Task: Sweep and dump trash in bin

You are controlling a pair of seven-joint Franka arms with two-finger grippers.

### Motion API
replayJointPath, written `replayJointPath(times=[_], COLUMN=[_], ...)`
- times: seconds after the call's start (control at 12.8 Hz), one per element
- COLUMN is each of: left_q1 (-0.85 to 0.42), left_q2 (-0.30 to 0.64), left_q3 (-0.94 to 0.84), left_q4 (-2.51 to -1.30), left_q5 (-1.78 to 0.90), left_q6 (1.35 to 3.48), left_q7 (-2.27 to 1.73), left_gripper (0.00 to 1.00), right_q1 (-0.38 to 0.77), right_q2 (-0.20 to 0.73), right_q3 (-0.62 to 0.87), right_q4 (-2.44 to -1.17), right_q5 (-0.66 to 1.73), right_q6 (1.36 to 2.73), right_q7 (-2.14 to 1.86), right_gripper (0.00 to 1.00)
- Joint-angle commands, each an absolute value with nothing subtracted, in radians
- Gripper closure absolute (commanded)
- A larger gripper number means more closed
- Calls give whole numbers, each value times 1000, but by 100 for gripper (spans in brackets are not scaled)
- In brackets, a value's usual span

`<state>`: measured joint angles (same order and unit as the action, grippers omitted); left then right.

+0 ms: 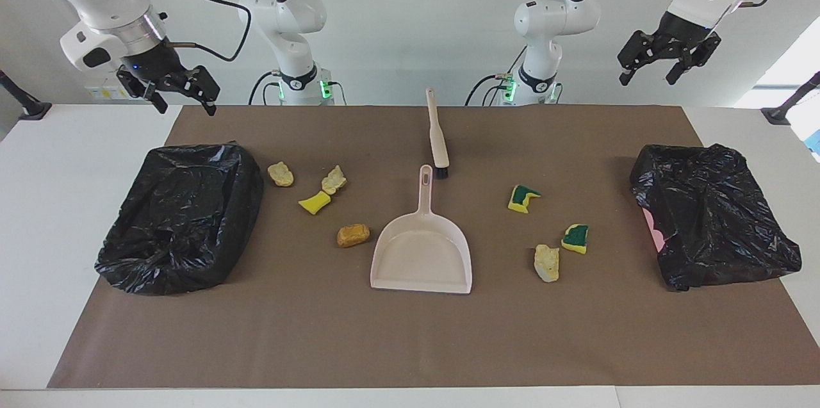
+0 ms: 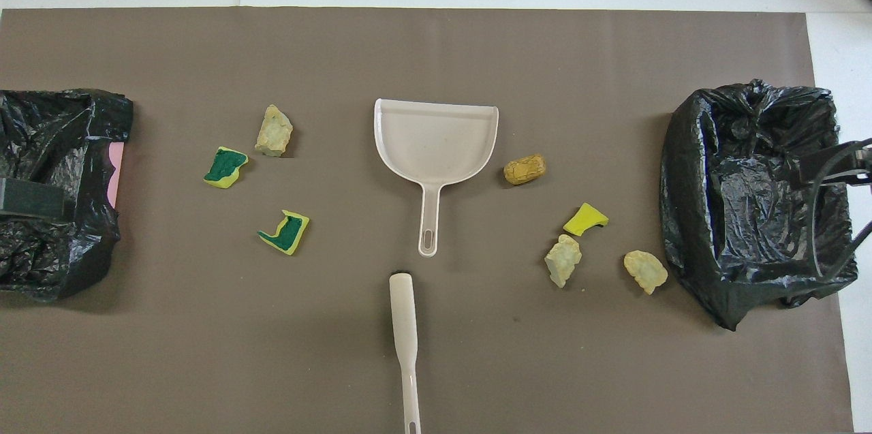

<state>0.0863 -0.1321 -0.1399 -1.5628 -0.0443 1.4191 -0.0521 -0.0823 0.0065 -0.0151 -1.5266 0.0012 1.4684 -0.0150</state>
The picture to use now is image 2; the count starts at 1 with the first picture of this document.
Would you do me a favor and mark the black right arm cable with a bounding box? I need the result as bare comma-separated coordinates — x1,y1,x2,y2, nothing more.
809,141,872,278

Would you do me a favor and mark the black bag lined pink bin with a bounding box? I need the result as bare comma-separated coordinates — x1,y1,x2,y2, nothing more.
0,88,134,303

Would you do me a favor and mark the brown table mat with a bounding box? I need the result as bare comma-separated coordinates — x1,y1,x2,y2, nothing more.
0,7,854,434

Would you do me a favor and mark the pale sponge chunk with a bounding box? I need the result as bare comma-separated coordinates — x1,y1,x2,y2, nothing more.
544,234,583,288
255,104,294,158
623,250,669,296

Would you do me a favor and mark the brown sponge chunk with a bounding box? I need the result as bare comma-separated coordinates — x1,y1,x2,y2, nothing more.
503,154,548,186

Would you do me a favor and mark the beige hand brush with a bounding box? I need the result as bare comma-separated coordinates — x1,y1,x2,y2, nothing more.
389,273,422,434

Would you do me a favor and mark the green and yellow sponge piece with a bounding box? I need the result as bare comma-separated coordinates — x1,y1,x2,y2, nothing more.
257,210,310,256
203,146,249,189

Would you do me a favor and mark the beige plastic dustpan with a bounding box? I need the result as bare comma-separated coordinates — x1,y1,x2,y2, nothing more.
373,98,499,258

